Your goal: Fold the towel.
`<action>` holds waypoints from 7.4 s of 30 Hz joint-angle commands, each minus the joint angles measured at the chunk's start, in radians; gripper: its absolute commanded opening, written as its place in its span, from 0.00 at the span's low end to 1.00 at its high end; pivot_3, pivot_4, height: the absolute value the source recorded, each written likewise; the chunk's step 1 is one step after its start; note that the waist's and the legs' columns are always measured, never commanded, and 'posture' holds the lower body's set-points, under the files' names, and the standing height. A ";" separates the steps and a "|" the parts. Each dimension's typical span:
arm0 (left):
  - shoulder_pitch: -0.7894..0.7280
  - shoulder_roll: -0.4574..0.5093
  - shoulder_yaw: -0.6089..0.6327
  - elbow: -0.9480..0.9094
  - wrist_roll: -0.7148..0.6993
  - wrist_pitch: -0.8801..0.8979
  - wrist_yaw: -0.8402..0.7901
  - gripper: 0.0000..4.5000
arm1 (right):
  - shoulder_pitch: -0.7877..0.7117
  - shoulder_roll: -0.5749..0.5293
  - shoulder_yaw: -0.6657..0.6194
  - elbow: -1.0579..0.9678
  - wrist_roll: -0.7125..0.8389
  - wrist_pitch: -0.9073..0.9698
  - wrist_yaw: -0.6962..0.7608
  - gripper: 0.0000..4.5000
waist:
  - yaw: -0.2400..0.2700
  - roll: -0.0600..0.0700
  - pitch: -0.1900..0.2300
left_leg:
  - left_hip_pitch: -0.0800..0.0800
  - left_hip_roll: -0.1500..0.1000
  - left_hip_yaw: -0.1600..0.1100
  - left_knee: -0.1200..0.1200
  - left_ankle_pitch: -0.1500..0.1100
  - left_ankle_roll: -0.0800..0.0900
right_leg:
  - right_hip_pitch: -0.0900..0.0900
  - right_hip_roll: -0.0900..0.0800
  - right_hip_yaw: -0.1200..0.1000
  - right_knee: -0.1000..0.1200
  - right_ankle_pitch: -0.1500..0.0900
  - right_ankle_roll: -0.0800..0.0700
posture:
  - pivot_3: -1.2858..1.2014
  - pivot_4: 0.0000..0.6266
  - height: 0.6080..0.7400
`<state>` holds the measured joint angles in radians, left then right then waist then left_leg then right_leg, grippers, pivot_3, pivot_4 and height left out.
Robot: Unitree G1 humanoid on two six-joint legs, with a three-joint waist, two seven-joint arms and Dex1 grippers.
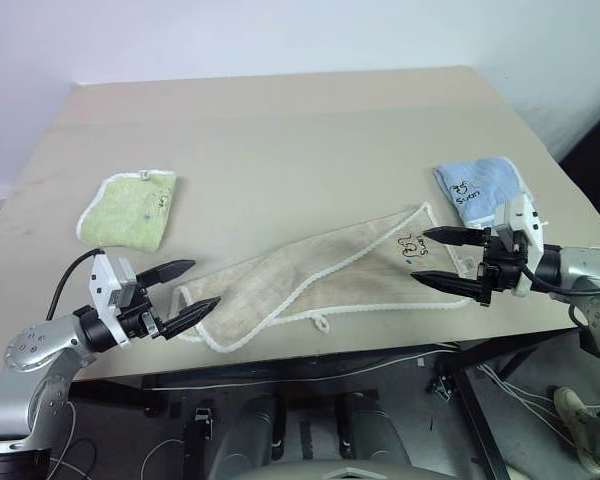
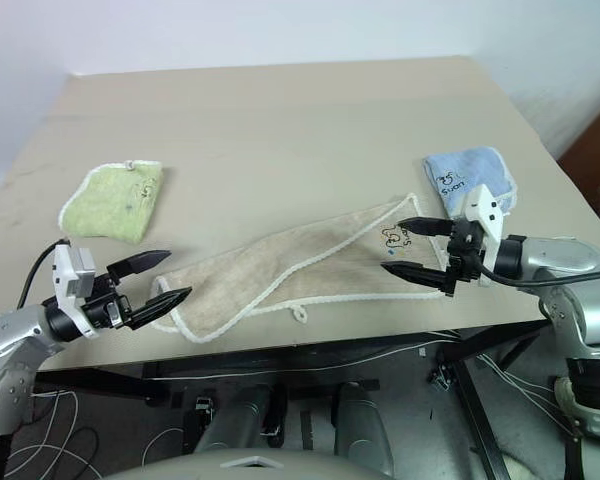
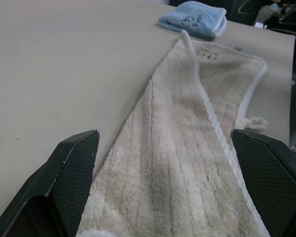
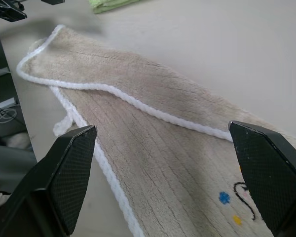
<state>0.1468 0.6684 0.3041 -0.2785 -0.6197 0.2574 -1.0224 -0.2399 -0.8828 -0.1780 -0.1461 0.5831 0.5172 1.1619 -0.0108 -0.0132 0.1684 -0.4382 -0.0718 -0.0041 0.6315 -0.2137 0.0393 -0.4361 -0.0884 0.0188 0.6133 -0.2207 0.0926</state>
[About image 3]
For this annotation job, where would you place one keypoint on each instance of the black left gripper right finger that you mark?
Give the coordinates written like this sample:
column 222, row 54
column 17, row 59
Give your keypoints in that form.
column 273, row 182

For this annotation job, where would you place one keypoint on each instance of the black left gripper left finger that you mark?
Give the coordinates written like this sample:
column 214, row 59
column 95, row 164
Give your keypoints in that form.
column 64, row 177

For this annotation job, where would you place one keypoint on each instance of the beige towel with white trim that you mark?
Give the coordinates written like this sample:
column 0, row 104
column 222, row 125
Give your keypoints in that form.
column 162, row 160

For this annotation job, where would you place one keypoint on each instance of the folded light blue towel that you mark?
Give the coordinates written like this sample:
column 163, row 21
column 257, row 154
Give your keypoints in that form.
column 192, row 17

